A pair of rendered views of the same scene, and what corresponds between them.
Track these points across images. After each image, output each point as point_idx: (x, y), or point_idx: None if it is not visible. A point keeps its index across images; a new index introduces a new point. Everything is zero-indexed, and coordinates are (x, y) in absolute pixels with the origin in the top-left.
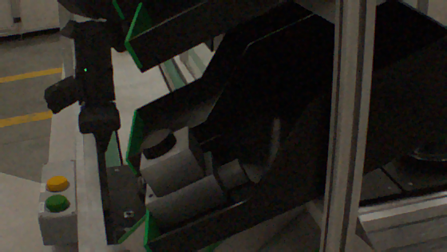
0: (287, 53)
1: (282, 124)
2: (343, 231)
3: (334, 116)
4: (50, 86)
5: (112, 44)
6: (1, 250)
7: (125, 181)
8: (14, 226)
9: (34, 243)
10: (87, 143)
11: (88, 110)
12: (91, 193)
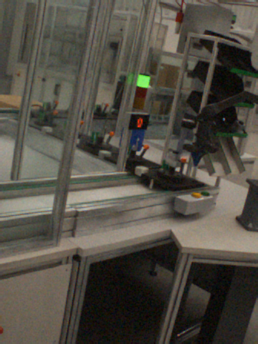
0: None
1: None
2: None
3: (236, 108)
4: (212, 146)
5: (196, 127)
6: (219, 227)
7: (177, 183)
8: (205, 228)
9: (206, 222)
10: (160, 195)
11: None
12: (190, 190)
